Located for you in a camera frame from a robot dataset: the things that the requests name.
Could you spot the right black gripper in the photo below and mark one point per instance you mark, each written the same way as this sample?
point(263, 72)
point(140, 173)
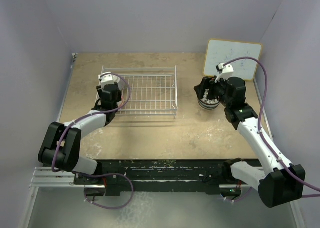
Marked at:
point(200, 88)

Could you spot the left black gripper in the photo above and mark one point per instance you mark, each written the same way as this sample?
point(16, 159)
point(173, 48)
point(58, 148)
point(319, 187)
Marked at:
point(99, 89)

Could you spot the grey striped bowl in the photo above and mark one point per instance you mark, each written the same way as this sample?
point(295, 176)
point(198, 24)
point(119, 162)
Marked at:
point(206, 103)

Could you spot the white wire dish rack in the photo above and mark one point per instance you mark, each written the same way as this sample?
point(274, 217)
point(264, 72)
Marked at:
point(153, 90)

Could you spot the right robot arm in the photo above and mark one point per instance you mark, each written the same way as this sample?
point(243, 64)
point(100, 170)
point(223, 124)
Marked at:
point(280, 181)

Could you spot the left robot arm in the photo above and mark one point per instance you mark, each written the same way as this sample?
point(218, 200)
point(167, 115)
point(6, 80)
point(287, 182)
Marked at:
point(60, 148)

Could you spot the yellow framed whiteboard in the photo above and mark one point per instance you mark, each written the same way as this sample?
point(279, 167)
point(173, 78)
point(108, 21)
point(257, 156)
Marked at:
point(221, 51)

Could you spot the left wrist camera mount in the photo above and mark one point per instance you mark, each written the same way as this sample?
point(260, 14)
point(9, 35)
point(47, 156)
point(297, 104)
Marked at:
point(108, 78)

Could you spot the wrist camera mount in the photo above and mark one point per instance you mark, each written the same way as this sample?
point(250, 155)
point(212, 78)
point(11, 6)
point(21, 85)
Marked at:
point(224, 71)
point(108, 78)

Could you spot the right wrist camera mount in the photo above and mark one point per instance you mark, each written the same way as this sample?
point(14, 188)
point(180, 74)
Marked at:
point(224, 71)

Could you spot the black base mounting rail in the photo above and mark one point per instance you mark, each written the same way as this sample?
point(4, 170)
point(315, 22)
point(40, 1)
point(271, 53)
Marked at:
point(207, 176)

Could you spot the aluminium extrusion frame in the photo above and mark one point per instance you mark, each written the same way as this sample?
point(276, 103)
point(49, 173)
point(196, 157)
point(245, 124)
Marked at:
point(44, 177)

